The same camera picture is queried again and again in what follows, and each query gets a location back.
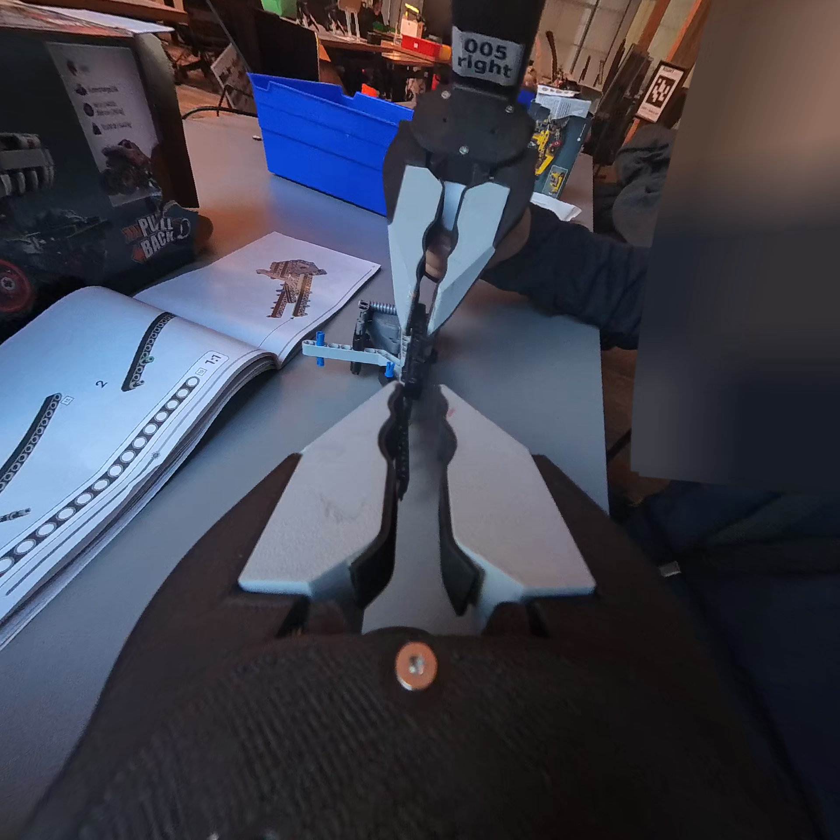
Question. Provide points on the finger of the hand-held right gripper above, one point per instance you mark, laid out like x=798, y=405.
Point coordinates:
x=410, y=223
x=479, y=243

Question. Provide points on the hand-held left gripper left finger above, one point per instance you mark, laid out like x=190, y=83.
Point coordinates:
x=321, y=518

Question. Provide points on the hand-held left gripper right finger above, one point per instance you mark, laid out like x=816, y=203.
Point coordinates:
x=518, y=518

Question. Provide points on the long black lego beam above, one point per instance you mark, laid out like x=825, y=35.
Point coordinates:
x=401, y=446

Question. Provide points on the grey lego chassis assembly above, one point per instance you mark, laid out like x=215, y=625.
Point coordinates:
x=377, y=334

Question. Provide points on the person's right forearm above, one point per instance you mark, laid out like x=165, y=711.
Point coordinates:
x=577, y=275

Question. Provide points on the yellow vehicle lego box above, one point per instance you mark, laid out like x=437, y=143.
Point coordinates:
x=558, y=144

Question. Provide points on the dark lego set box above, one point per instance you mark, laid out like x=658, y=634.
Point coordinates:
x=72, y=197

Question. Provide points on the red plastic bin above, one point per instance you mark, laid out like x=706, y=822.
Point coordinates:
x=426, y=46

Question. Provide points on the white paper sheet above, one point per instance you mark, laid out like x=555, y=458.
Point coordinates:
x=564, y=208

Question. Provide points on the blue plastic bin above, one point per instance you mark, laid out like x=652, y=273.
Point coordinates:
x=328, y=151

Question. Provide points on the dark cloth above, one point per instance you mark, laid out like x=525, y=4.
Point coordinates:
x=640, y=184

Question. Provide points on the fiducial marker sign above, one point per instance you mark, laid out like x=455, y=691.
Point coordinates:
x=661, y=88

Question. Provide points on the black monitor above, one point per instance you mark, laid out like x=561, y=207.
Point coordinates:
x=285, y=46

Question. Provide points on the open instruction booklet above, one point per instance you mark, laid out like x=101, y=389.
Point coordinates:
x=131, y=394

